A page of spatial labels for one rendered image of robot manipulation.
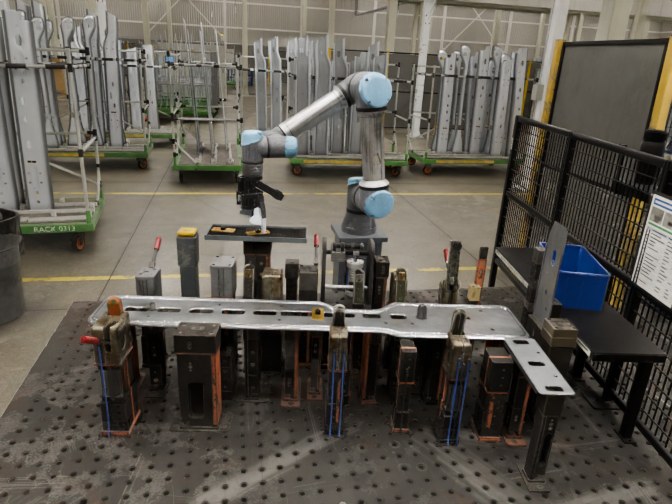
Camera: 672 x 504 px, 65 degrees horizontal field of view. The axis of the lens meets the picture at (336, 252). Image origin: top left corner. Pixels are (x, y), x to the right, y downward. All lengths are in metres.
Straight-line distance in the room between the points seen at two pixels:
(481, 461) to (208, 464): 0.79
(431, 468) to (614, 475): 0.53
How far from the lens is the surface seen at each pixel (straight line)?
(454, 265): 1.87
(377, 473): 1.60
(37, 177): 5.60
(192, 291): 2.07
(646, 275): 1.89
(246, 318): 1.69
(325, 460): 1.62
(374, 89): 1.92
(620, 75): 4.05
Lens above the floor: 1.78
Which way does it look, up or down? 20 degrees down
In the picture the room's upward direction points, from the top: 3 degrees clockwise
